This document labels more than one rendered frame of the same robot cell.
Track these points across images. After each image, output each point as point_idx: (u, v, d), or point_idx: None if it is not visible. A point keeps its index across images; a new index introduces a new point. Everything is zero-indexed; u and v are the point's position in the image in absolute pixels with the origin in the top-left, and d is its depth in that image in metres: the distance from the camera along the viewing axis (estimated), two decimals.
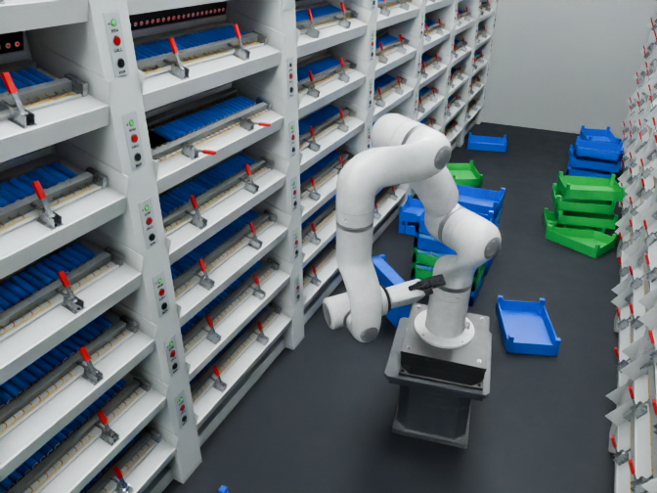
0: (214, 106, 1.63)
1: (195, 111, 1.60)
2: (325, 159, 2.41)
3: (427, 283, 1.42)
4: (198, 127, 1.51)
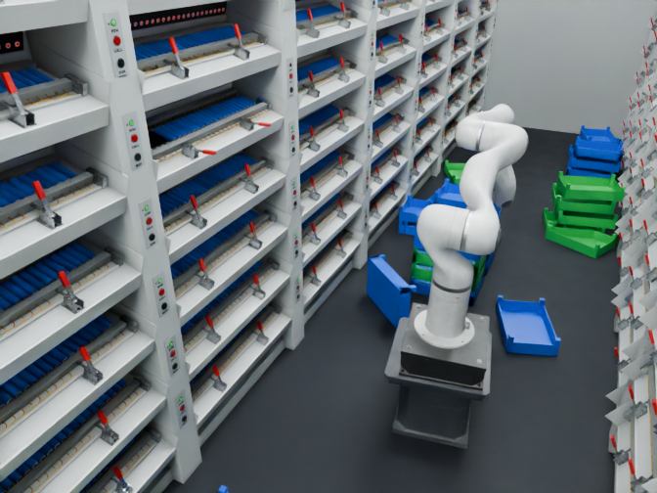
0: (214, 106, 1.63)
1: (195, 111, 1.60)
2: (325, 159, 2.41)
3: None
4: (198, 127, 1.51)
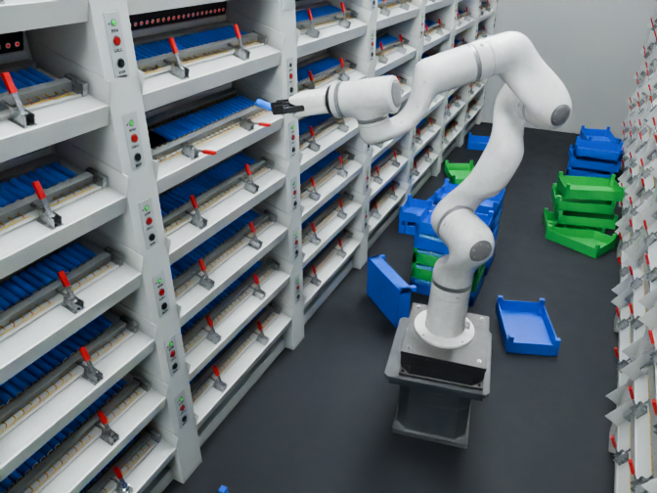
0: (214, 106, 1.63)
1: (195, 111, 1.60)
2: (325, 159, 2.41)
3: (284, 108, 1.35)
4: (198, 127, 1.51)
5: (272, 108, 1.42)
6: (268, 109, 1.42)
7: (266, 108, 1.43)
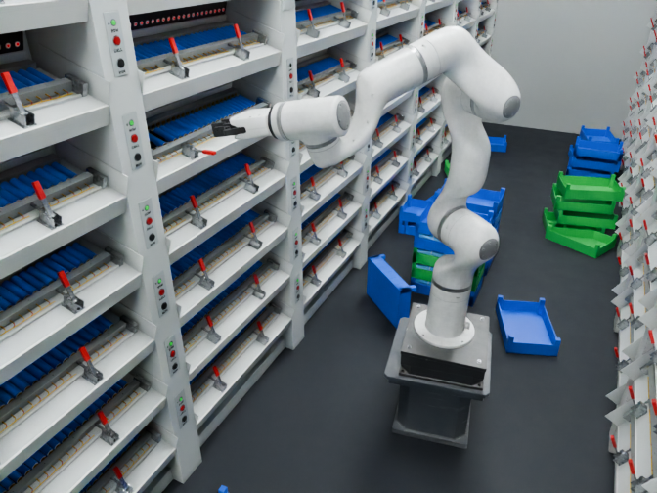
0: (214, 106, 1.63)
1: (195, 111, 1.60)
2: None
3: (225, 130, 1.23)
4: (198, 127, 1.51)
5: (154, 142, 1.40)
6: (153, 138, 1.40)
7: (151, 138, 1.40)
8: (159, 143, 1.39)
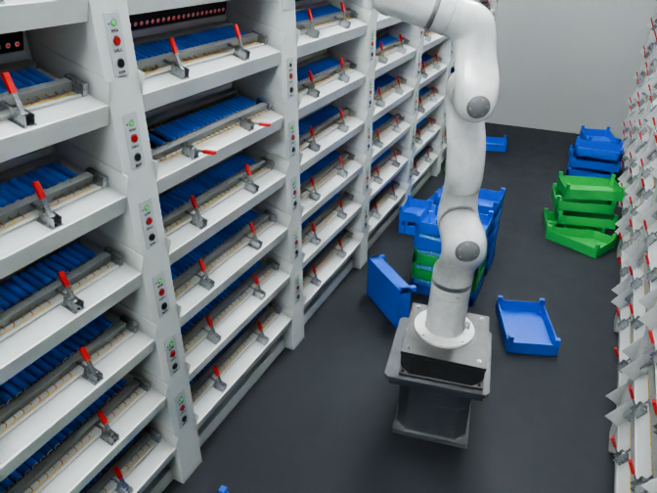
0: (214, 106, 1.63)
1: (195, 111, 1.60)
2: (325, 159, 2.41)
3: None
4: (198, 127, 1.51)
5: (154, 142, 1.40)
6: (153, 138, 1.40)
7: (151, 138, 1.40)
8: (159, 143, 1.39)
